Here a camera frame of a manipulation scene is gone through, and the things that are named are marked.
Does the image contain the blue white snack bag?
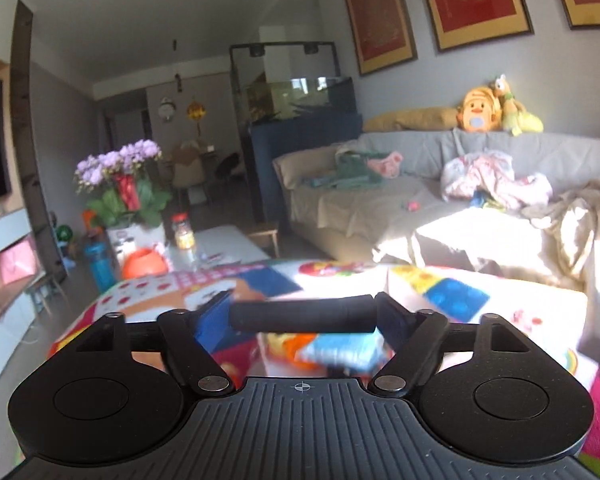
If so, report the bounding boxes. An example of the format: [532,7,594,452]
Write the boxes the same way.
[294,330,392,373]

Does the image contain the colourful cartoon play mat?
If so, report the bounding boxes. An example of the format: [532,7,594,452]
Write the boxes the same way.
[53,260,600,476]

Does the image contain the pink cardboard box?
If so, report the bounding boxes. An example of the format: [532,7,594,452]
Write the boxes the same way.
[246,261,597,396]

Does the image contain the blue water bottle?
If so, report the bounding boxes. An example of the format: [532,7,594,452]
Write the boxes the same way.
[83,231,117,292]

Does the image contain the red framed wall picture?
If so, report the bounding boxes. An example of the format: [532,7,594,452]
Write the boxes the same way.
[426,0,533,53]

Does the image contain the red lidded snack jar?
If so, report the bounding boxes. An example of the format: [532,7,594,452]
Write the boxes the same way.
[172,212,196,250]

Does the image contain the purple orchid flower pot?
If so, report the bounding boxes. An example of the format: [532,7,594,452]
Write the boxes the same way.
[74,140,171,249]

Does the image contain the yellow duck backpack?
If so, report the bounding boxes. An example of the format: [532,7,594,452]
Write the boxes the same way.
[457,86,502,133]

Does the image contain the white tv cabinet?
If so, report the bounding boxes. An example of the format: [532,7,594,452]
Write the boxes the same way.
[0,206,48,411]

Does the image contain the pink gift bag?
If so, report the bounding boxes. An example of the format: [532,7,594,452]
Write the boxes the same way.
[0,238,38,285]

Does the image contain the grey sofa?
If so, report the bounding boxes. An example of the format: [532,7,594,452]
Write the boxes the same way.
[273,129,600,292]

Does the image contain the green clothes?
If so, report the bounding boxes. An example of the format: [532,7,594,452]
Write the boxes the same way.
[302,151,403,190]

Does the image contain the black plush toy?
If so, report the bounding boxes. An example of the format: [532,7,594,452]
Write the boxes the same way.
[230,295,377,334]

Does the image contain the yellow sofa pillow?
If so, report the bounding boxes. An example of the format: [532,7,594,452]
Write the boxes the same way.
[363,106,458,132]

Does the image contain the fish tank cabinet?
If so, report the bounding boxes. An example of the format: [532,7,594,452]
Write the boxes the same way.
[228,40,362,222]

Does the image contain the pink patterned clothes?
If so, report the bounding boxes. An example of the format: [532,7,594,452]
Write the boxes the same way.
[440,150,553,210]

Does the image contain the orange round toy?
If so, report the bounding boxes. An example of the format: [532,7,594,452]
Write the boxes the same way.
[122,248,169,280]

